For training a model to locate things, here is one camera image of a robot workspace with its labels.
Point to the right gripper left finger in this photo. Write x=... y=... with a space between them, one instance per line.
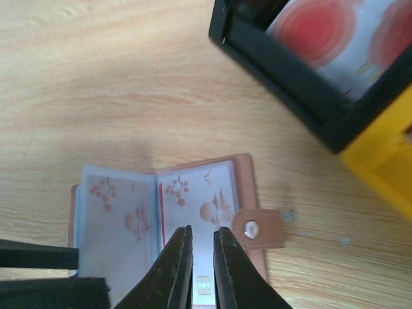
x=168 y=283

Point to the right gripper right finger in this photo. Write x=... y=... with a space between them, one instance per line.
x=238 y=284

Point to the white blossom credit card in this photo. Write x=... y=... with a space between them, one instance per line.
x=116 y=236

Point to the brown leather card holder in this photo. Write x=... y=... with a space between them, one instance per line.
x=256 y=229

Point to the yellow bin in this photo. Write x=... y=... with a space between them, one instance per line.
x=381 y=155

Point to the black bin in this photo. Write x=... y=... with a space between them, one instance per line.
x=237 y=29

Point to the red white card stack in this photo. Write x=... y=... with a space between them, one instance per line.
x=348 y=43

